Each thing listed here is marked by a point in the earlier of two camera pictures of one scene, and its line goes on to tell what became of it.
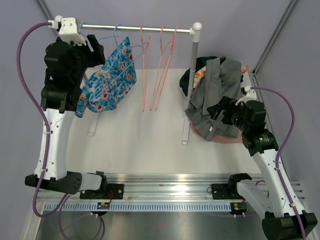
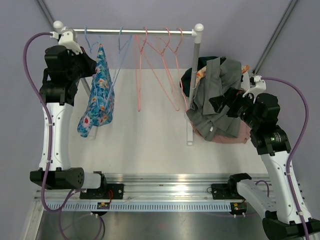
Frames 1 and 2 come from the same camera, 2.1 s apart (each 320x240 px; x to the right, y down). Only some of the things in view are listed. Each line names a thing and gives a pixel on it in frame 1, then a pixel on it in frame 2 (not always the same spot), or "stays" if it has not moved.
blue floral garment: [116, 77] → [100, 107]
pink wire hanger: [166, 72] → [170, 56]
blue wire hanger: [113, 36] → [115, 63]
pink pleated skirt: [238, 139] stays
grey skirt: [220, 77] stays
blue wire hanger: [114, 36] → [120, 49]
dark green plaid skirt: [201, 62] stays
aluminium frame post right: [292, 4] stays
